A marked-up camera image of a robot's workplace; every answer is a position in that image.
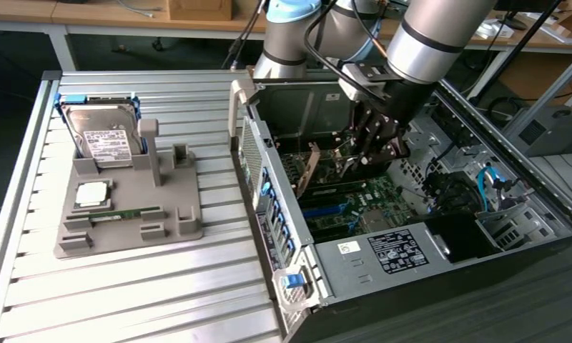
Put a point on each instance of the brown cardboard box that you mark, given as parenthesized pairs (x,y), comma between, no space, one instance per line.
(197,9)

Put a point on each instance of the open black PC case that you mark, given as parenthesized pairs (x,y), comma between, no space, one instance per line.
(458,303)

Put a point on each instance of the installed RAM module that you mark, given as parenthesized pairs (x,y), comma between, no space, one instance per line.
(334,191)

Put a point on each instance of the green Dell motherboard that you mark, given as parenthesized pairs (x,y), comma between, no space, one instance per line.
(391,200)

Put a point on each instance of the silver chipset heatsink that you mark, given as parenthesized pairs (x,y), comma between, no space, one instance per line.
(378,220)

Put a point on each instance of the wooden desk white frame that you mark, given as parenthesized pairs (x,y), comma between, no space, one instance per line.
(552,44)
(28,10)

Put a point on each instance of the silver slotted disk bay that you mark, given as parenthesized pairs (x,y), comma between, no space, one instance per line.
(510,228)

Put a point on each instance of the silver CPU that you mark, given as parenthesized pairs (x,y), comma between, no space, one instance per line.
(91,194)

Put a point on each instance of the grey power supply unit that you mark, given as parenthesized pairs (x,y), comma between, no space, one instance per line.
(352,271)

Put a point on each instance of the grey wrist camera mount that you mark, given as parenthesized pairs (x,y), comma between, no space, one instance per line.
(362,76)

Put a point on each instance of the green RAM stick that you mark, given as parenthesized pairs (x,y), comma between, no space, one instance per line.
(116,214)

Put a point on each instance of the dark grey computer tower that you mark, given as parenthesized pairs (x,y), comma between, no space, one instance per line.
(563,135)

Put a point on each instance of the beige case corner bracket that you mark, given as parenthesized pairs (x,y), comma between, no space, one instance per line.
(240,91)

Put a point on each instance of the silver hard disk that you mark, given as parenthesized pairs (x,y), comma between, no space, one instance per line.
(103,125)

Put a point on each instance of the white flat packet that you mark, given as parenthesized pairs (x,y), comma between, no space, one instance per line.
(498,32)

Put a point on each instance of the blue disk carrier bracket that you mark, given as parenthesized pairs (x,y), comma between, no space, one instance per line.
(73,98)

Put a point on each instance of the black slanted stand pole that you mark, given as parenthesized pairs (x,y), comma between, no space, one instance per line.
(518,50)

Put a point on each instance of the blue case latch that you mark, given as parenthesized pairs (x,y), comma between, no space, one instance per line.
(293,280)

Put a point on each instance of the graphics card with silver bracket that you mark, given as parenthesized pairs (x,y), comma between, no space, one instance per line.
(310,171)

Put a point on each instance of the grey parts rack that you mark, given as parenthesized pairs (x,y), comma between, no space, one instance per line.
(133,214)

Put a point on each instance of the silver perforated drive cage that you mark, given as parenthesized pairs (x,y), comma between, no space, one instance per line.
(428,143)

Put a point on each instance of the aluminium profile frame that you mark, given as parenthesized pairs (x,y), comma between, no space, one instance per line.
(567,75)

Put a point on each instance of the black monitor stand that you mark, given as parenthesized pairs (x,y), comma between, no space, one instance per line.
(518,23)

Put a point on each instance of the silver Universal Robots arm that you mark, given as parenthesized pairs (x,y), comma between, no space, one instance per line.
(428,39)

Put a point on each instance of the blue expansion slot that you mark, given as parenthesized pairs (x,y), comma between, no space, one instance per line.
(324,211)

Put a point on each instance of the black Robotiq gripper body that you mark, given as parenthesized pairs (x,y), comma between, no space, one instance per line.
(406,101)

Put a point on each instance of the thin socket locking lever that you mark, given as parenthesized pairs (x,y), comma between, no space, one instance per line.
(299,143)

